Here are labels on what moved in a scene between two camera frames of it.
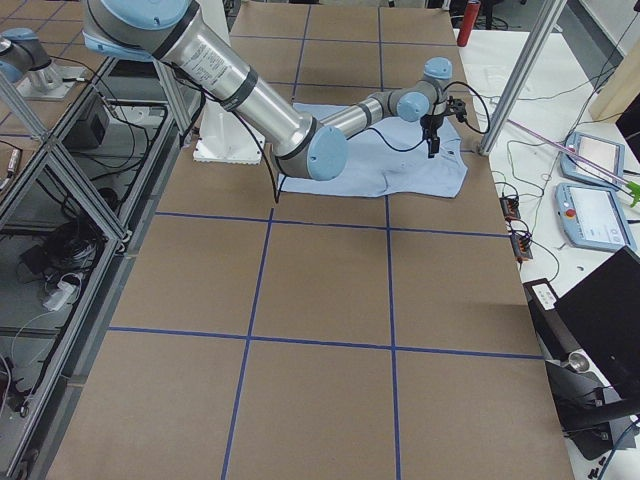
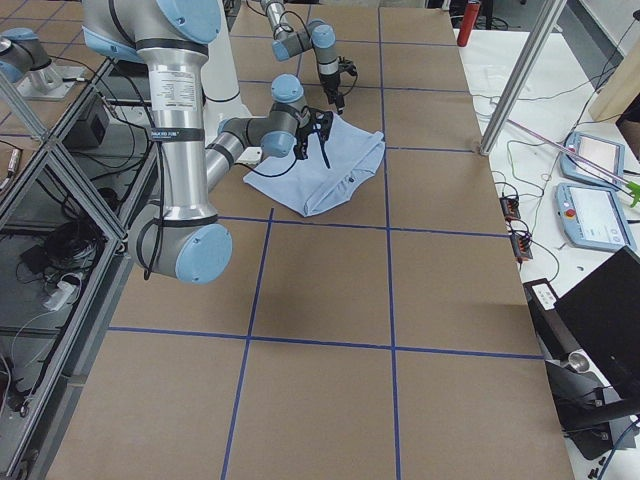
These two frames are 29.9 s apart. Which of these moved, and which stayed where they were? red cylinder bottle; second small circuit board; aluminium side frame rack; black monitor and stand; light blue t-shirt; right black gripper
Moved: right black gripper; light blue t-shirt
Stayed: black monitor and stand; second small circuit board; red cylinder bottle; aluminium side frame rack
